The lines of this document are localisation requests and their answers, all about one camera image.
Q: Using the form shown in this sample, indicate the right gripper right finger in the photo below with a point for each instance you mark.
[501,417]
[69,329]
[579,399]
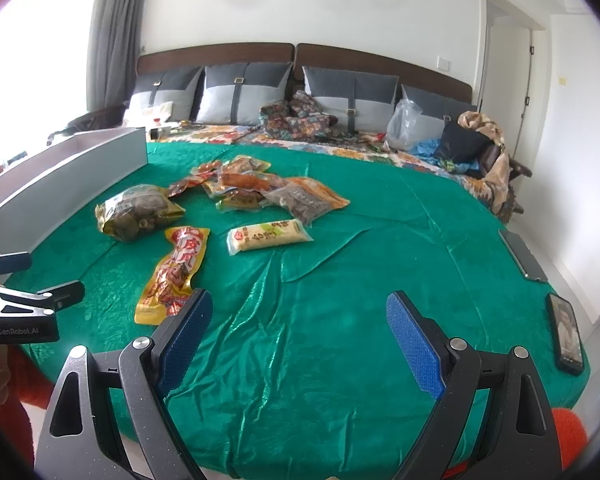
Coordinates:
[517,437]

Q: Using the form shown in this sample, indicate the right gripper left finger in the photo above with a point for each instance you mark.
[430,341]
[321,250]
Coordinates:
[80,438]

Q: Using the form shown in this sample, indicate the long red yellow snack pack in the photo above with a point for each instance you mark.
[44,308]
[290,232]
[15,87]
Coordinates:
[170,284]

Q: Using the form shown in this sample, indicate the yellow bag of dark snacks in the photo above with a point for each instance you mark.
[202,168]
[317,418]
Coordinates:
[137,211]

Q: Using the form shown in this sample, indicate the cream rice cracker pack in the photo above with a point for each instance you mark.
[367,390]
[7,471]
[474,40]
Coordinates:
[266,235]

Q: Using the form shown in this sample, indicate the peanut snack pack yellow border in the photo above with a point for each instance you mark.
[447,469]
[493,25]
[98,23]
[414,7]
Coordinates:
[243,200]

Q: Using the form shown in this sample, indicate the red orange snack pack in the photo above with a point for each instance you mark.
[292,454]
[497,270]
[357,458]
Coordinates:
[197,176]

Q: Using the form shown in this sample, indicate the orange clear dark snack bag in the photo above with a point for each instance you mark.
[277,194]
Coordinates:
[306,199]

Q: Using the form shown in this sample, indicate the brown chicken leg pack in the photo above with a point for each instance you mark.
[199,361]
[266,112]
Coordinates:
[253,181]

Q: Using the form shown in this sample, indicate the green clear sausage pack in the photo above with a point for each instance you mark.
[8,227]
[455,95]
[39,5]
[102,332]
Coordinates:
[241,164]

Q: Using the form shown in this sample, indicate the white cardboard box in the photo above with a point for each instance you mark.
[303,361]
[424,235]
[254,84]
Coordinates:
[44,190]

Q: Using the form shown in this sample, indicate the smartphone with lit screen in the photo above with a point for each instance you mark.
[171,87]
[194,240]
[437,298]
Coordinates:
[566,336]

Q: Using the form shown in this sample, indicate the dark tablet on bed edge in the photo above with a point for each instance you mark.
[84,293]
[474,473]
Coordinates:
[522,255]

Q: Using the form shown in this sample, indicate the green satin bed cover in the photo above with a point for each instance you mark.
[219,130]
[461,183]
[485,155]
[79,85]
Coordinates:
[299,375]

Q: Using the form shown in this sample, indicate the beige patterned blanket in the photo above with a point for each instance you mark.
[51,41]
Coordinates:
[493,189]

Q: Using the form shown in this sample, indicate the black bag on bed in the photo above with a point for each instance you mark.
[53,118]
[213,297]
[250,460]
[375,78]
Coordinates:
[460,145]

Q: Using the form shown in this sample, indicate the blue cloth on bed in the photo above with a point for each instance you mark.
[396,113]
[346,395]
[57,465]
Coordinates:
[425,149]

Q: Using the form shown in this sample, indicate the grey pillow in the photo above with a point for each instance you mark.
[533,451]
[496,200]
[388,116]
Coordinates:
[235,93]
[437,111]
[361,102]
[177,86]

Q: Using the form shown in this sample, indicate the floral bedsheet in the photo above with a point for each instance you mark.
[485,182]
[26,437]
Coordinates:
[368,147]

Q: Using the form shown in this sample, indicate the clear plastic bag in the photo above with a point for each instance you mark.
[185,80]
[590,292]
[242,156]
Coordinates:
[402,125]

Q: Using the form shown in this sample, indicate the grey pillow far left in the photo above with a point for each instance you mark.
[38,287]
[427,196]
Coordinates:
[177,86]

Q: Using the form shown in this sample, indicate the dark patterned folded cloth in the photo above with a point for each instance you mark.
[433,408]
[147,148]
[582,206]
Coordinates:
[300,119]

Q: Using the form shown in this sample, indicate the grey curtain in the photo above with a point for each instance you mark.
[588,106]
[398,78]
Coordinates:
[113,49]

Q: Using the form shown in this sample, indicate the white door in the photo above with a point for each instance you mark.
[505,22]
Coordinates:
[506,77]

